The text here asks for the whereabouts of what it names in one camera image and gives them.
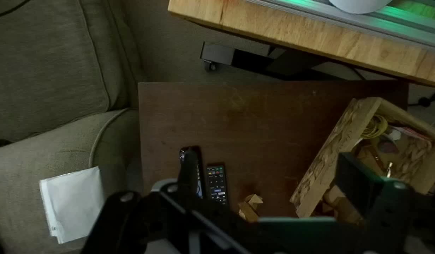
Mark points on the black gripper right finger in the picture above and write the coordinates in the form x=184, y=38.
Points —
x=369, y=192

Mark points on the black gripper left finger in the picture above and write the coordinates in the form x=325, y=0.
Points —
x=190, y=178

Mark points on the black remote control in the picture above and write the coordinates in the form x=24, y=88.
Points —
x=218, y=182

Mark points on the wooden crate box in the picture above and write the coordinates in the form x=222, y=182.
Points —
x=386, y=139

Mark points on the small wooden block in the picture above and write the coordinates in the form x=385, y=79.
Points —
x=248, y=209

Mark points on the dark brown side table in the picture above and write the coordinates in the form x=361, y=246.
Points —
x=266, y=134

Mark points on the white paper sheet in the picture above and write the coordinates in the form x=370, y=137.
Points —
x=72, y=204

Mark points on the beige fabric sofa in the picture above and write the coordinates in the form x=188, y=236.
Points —
x=68, y=89

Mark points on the light wooden robot table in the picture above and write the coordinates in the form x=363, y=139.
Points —
x=366, y=50

